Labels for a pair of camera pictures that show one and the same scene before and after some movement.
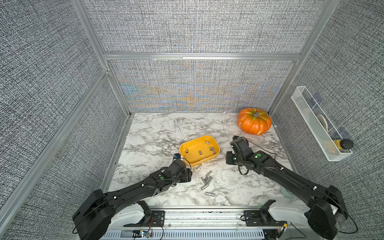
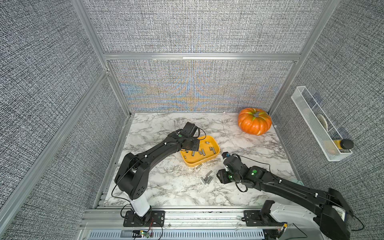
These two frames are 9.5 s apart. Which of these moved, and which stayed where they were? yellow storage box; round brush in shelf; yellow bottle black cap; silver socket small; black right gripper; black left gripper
Moved: black right gripper; black left gripper
Stayed: yellow storage box; silver socket small; yellow bottle black cap; round brush in shelf
